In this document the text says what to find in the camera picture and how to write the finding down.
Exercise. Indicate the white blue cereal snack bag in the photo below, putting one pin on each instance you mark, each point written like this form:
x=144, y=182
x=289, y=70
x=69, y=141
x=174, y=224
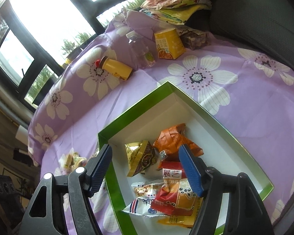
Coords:
x=145, y=193

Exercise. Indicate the pale yellow wafer pack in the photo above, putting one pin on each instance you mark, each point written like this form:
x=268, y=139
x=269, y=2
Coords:
x=71, y=161

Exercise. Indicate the dark nut snack bag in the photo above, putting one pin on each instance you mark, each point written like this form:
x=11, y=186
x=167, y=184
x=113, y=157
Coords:
x=194, y=39

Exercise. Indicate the black window frame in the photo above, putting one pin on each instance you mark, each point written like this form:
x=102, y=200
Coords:
x=39, y=38

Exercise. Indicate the orange brown snack pack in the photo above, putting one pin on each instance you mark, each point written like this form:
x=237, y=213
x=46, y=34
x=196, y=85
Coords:
x=170, y=140

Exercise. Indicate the yellow orange snack pack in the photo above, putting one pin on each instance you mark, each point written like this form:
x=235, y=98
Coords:
x=183, y=221

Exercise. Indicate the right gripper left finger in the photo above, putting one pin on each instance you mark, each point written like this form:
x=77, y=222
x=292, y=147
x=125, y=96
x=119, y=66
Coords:
x=45, y=213

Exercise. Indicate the yellow bear bottle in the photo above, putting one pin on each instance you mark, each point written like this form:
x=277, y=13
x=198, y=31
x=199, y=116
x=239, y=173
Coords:
x=114, y=67

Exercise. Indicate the small orange juice carton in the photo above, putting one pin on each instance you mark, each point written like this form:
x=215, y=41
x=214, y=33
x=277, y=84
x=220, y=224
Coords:
x=169, y=45

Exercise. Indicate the purple floral bedsheet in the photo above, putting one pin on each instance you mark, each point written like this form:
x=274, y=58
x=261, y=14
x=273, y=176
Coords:
x=253, y=97

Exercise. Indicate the red bubble tea snack pack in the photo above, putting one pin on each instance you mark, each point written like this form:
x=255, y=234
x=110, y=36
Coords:
x=175, y=196

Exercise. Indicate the clear plastic water bottle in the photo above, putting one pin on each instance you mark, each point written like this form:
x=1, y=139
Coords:
x=142, y=56

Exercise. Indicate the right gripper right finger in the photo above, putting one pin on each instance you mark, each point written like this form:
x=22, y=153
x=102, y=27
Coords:
x=246, y=212

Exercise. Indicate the green cardboard box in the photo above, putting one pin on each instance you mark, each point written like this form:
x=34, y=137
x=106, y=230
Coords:
x=163, y=108

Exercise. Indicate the purple floral pillow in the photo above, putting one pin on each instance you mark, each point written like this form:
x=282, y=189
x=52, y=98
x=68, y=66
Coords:
x=85, y=99

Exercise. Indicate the dark grey chair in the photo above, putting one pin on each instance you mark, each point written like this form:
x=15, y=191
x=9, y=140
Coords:
x=264, y=25

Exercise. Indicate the gold green snack pack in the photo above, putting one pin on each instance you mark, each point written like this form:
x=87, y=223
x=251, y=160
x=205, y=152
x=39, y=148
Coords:
x=140, y=156

